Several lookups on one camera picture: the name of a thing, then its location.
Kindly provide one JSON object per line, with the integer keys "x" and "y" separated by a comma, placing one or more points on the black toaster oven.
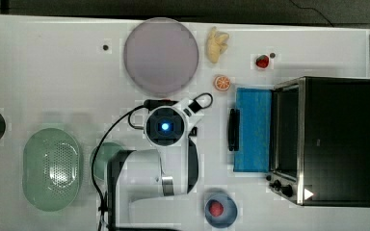
{"x": 320, "y": 142}

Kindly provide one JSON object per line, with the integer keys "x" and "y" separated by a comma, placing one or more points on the red toy strawberry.
{"x": 262, "y": 61}

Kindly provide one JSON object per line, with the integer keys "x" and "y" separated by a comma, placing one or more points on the orange slice toy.
{"x": 222, "y": 83}

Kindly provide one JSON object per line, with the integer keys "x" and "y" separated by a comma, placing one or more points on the black oven door handle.
{"x": 233, "y": 130}

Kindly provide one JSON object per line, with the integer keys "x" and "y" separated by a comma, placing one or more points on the blue bowl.
{"x": 229, "y": 215}

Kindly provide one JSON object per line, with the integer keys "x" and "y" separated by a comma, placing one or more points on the blue oven door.
{"x": 254, "y": 106}

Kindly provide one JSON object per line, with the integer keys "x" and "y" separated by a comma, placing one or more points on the green measuring cup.
{"x": 102, "y": 156}

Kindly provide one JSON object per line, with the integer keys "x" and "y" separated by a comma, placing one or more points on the red toy in bowl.
{"x": 216, "y": 208}

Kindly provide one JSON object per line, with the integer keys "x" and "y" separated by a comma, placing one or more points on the green plastic colander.
{"x": 52, "y": 175}

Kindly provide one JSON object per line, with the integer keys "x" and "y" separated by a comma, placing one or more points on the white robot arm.
{"x": 168, "y": 168}

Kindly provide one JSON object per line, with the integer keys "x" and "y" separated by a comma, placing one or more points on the grey round plate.
{"x": 161, "y": 56}

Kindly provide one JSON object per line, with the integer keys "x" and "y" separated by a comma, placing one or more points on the yellow plush banana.
{"x": 216, "y": 44}

